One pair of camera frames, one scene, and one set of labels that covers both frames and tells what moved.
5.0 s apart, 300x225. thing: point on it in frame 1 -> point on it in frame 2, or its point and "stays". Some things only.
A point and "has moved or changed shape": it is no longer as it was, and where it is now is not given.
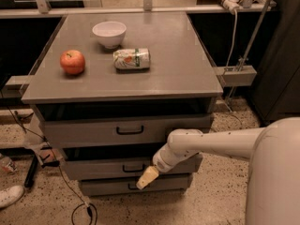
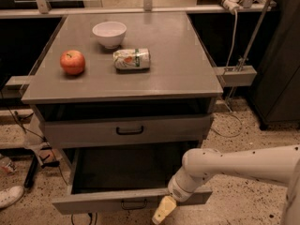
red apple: [72, 61] stays
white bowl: [110, 34] stays
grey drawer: [127, 168] has moved or changed shape
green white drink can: [128, 59] stays
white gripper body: [162, 162] -> [180, 192]
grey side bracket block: [236, 75] stays
